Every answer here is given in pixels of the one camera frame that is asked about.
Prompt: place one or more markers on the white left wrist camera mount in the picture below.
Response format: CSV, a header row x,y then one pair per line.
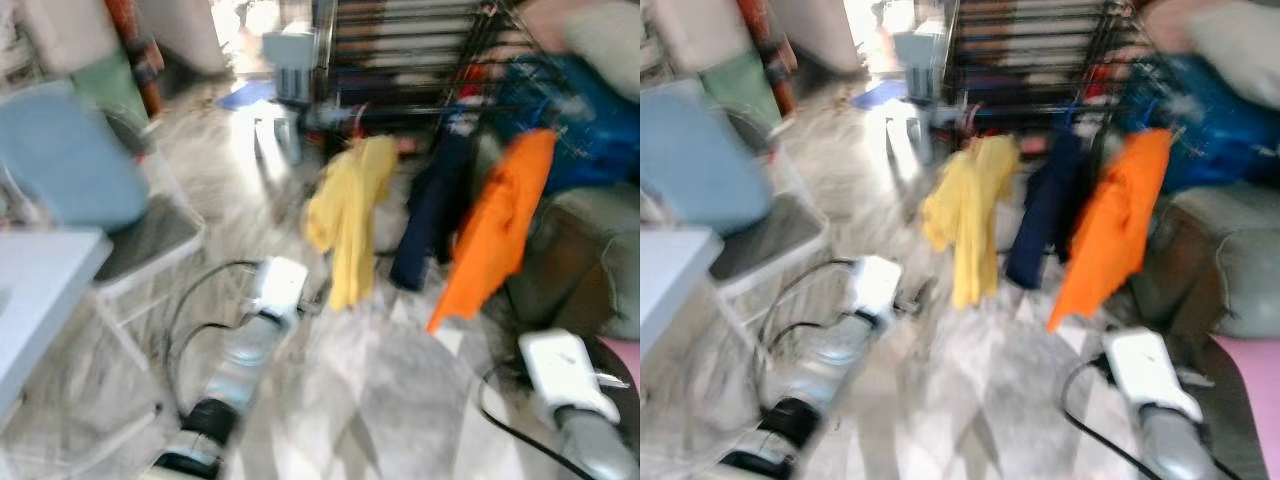
x,y
280,285
878,285

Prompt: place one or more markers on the beige pillow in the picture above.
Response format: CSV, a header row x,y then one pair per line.
x,y
1240,50
600,40

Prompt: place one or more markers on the orange shirt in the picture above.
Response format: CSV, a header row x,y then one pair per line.
x,y
500,220
1115,220

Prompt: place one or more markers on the navy blue garment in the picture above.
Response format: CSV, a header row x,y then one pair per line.
x,y
1045,220
430,220

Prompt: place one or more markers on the white folding table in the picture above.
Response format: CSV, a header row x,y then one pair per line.
x,y
670,280
40,300

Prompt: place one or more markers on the grey folding chair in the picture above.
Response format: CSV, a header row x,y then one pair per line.
x,y
150,240
770,235

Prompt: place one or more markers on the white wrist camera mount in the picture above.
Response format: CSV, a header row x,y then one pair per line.
x,y
560,375
1145,375
280,285
878,285

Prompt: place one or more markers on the yellow shirt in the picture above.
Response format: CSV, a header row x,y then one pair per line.
x,y
970,220
350,220

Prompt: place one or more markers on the blue floor mat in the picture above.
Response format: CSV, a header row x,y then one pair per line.
x,y
245,95
878,95

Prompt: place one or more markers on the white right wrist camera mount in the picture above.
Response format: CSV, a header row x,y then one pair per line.
x,y
560,375
1145,375

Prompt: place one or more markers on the blue suitcase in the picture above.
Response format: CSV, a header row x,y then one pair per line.
x,y
600,130
1230,130

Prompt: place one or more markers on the pale blue child chair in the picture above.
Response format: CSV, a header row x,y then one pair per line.
x,y
915,60
290,60

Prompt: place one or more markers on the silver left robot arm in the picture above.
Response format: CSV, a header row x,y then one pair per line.
x,y
830,360
240,360

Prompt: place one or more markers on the grey green sofa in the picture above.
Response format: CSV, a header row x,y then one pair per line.
x,y
590,250
1230,250

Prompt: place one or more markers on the black metal drying rack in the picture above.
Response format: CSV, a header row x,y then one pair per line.
x,y
1030,112
400,118

